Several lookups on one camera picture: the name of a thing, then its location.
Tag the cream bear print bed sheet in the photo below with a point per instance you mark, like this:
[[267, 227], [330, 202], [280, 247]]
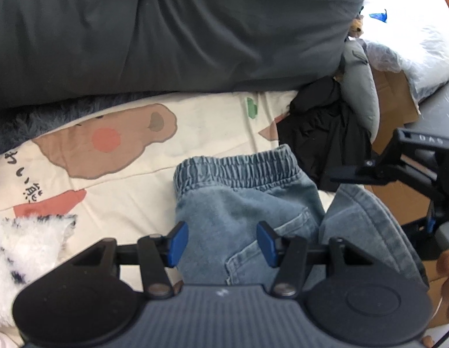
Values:
[[210, 134]]

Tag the small brown plush toy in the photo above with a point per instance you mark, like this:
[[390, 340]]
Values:
[[356, 27]]

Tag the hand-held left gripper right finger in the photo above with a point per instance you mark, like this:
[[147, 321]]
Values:
[[266, 245]]

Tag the grey neck pillow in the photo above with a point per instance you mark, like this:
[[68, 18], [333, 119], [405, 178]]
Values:
[[362, 87]]

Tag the white fluffy spotted blanket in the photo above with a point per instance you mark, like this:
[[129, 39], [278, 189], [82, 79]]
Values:
[[24, 253]]

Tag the white clear plastic bag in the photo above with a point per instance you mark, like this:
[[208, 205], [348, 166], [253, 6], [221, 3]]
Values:
[[409, 36]]

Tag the flat brown cardboard sheet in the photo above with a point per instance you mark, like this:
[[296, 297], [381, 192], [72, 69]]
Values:
[[395, 108]]

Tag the black garment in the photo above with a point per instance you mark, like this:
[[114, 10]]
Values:
[[318, 137]]

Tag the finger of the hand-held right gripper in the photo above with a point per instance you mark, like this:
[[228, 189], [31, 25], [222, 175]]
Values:
[[373, 174]]

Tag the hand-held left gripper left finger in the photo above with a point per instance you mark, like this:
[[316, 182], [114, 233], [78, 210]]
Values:
[[179, 243]]

